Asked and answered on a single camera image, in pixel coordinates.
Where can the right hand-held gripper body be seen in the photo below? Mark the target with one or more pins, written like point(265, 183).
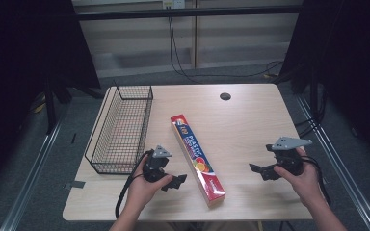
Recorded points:
point(288, 154)

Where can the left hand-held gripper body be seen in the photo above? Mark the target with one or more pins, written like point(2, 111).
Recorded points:
point(155, 163)

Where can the plastic wrap box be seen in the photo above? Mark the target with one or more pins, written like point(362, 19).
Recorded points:
point(195, 155)

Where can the person's left hand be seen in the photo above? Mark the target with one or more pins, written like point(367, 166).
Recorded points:
point(143, 191)

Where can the person's right hand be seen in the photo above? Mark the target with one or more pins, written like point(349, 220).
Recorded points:
point(303, 183)

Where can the grey tape piece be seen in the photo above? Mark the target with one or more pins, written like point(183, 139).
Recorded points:
point(75, 184)

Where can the narrow black curtain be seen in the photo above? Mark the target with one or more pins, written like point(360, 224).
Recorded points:
point(350, 57)

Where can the black stand leg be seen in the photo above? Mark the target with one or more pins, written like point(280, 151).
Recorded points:
point(50, 109)

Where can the black horizontal bar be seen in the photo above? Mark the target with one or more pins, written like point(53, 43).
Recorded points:
point(189, 12)

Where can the wide black curtain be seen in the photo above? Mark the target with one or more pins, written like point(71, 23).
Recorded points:
point(19, 57)

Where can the metal floor rail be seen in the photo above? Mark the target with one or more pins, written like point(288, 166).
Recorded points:
point(343, 166)
point(33, 173)

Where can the white wall outlet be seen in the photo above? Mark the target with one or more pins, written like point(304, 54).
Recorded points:
point(173, 3)

